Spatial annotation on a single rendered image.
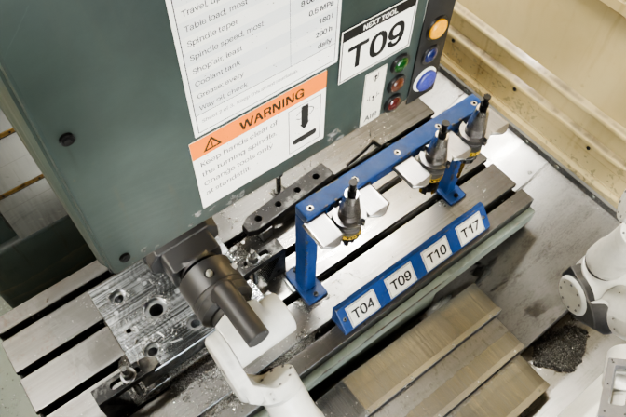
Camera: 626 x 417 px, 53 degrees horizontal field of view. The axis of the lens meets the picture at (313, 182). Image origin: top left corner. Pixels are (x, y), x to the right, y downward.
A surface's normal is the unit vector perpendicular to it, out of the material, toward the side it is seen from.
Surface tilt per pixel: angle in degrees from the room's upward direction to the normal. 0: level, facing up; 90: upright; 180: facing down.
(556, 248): 24
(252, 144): 90
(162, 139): 90
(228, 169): 90
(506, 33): 90
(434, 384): 8
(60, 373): 0
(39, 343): 0
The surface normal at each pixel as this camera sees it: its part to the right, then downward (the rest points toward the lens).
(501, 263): -0.30, -0.31
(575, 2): -0.80, 0.49
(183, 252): 0.01, -0.58
